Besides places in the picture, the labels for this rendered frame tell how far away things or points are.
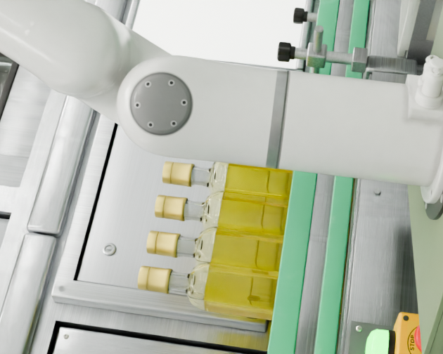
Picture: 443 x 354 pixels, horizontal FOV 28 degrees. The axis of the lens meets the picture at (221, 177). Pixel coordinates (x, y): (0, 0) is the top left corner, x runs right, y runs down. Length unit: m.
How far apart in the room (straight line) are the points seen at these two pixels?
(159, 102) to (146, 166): 0.69
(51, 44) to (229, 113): 0.18
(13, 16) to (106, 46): 0.09
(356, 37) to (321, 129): 0.63
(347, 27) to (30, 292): 0.65
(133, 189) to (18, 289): 0.24
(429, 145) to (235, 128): 0.18
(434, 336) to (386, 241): 0.29
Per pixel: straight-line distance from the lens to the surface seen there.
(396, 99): 0.82
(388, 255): 1.10
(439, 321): 0.82
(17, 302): 1.42
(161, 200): 1.29
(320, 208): 1.15
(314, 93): 0.82
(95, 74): 0.84
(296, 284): 1.10
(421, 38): 1.27
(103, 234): 1.44
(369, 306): 1.07
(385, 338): 1.00
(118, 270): 1.41
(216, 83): 0.81
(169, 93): 0.80
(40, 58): 0.85
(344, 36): 1.43
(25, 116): 1.64
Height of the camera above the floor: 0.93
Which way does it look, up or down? 6 degrees up
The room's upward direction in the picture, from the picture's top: 83 degrees counter-clockwise
